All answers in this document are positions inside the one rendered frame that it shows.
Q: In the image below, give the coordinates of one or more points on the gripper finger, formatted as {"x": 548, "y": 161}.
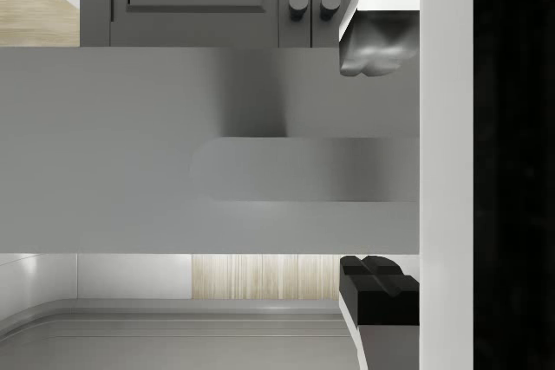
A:
{"x": 381, "y": 296}
{"x": 381, "y": 47}

